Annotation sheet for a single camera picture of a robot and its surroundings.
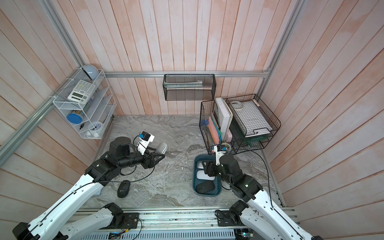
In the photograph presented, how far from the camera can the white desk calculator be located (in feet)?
2.42

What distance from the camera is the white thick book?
0.87m

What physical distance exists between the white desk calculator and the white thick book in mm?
743
